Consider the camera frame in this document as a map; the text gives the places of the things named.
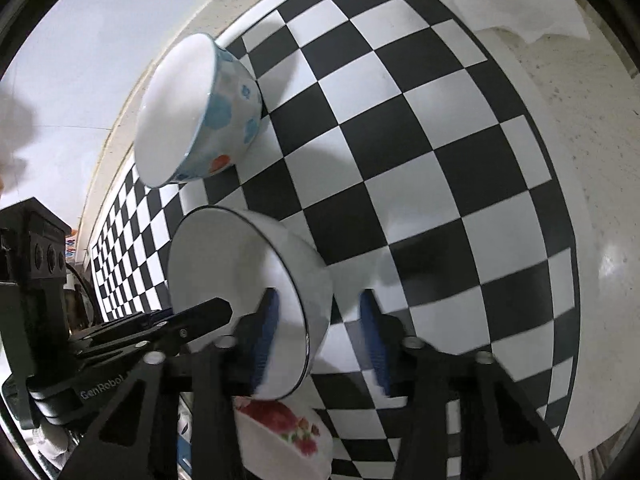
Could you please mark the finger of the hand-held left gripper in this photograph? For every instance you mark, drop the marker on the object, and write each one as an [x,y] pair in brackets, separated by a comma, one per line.
[200,316]
[120,337]

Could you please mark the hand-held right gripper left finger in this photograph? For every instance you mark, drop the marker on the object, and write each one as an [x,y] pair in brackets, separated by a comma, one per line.
[265,342]

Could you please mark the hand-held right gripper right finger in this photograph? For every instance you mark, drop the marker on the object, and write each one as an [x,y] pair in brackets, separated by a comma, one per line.
[372,342]

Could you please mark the white bowl dark rim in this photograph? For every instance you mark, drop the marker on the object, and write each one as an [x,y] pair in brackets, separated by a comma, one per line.
[220,260]

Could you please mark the white bowl red flower print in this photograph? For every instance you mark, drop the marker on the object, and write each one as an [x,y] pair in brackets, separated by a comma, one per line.
[285,440]

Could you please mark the black white checkered tablecloth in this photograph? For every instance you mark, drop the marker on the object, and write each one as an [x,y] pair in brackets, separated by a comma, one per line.
[425,185]

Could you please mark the white bowl blue dots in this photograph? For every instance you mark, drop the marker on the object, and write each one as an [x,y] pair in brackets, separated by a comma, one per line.
[175,110]

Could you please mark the white paper tissue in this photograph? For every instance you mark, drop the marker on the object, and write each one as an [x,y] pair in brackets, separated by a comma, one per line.
[510,0]

